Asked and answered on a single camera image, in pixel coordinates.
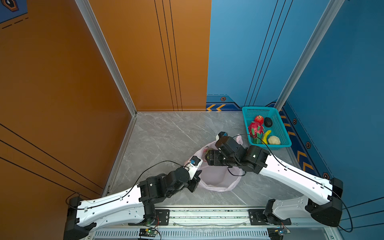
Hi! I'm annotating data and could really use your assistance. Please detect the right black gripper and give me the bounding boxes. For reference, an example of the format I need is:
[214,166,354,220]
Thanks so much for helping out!
[202,149,239,168]

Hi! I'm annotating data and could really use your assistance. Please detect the red apple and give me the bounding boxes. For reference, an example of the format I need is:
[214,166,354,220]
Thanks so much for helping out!
[254,115,264,125]

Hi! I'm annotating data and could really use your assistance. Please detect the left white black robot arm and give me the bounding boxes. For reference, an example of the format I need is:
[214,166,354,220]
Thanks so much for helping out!
[64,165,202,240]

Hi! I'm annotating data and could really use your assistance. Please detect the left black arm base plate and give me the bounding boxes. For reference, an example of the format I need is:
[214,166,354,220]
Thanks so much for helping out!
[129,209,170,226]

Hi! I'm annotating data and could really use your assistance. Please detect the right aluminium corner post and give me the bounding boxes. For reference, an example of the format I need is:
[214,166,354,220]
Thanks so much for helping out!
[274,0,345,111]

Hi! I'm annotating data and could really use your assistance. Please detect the aluminium front rail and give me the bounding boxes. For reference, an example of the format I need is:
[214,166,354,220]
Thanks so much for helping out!
[86,206,343,240]

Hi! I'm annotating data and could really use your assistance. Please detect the aluminium corner post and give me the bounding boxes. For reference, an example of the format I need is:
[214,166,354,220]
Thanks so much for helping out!
[75,0,137,117]
[274,0,345,111]

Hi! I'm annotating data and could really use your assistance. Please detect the left green circuit board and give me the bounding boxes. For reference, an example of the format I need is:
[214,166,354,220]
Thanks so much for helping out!
[138,228,160,240]

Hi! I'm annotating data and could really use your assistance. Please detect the yellow mango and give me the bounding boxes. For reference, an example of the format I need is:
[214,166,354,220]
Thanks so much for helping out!
[262,130,272,143]

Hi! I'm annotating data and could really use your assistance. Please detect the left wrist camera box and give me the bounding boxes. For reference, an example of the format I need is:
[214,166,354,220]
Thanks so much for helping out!
[185,156,203,180]

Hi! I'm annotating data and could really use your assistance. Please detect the beige round fruit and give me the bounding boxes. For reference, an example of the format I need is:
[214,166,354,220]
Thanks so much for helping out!
[268,136,281,145]

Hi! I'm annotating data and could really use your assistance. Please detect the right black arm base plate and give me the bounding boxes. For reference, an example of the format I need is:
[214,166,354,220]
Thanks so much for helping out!
[248,209,292,226]

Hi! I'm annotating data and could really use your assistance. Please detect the teal plastic mesh basket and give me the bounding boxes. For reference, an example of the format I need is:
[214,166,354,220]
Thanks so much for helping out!
[242,107,292,150]

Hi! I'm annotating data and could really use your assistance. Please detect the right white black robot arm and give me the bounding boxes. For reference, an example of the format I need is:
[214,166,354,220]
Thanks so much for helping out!
[205,135,343,227]

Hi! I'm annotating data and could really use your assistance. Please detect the right small circuit board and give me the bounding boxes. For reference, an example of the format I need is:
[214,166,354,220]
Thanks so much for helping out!
[267,228,291,240]

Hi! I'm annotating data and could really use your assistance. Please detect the left aluminium corner post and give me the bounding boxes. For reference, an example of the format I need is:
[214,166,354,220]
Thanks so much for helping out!
[75,0,137,117]

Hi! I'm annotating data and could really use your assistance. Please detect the pink plastic bag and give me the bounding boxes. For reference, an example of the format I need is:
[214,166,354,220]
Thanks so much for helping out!
[185,141,245,192]

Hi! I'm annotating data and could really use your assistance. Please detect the red dragon fruit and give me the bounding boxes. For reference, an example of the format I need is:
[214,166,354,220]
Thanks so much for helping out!
[248,122,264,145]

